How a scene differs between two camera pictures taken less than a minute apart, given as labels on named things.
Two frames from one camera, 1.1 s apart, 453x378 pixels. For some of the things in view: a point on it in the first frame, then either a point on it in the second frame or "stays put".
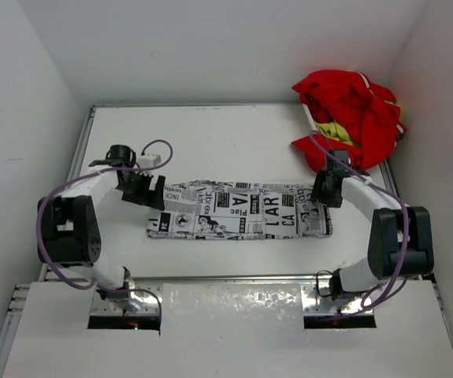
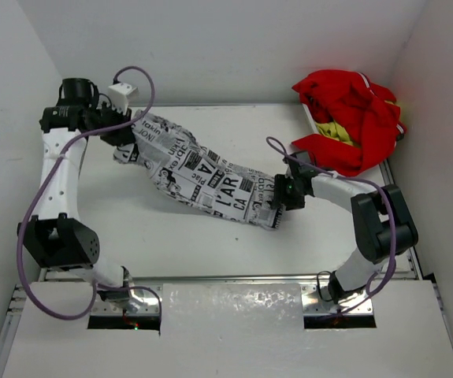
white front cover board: (232, 330) stays put
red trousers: (335, 95) stays put
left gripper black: (153, 198) → (124, 137)
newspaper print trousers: (239, 210) → (195, 175)
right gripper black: (317, 194) → (281, 195)
